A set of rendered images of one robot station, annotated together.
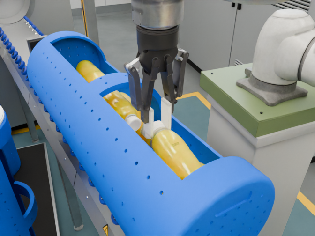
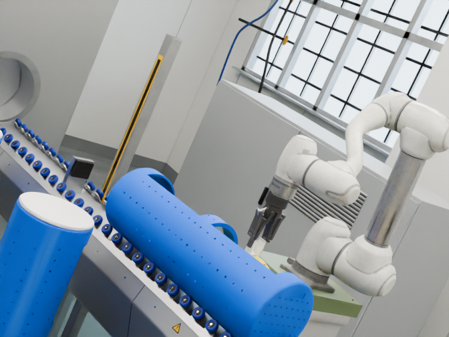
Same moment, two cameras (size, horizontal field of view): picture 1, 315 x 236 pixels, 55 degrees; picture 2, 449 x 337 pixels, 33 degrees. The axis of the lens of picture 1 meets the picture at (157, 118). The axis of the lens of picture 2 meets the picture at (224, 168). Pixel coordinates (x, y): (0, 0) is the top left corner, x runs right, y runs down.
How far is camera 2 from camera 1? 2.02 m
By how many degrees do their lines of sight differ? 27
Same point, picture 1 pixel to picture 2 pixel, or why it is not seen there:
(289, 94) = (321, 285)
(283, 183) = not seen: outside the picture
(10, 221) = (45, 322)
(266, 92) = (305, 277)
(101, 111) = (216, 235)
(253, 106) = not seen: hidden behind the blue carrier
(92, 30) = (121, 171)
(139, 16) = (276, 188)
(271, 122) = not seen: hidden behind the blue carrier
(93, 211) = (162, 317)
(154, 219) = (258, 288)
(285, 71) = (324, 262)
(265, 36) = (315, 231)
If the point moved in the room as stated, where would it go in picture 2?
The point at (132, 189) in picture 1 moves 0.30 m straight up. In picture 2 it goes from (244, 275) to (283, 191)
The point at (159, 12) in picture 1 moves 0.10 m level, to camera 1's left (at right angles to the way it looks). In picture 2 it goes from (286, 190) to (260, 180)
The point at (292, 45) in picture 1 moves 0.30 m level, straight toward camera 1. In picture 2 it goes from (333, 243) to (324, 259)
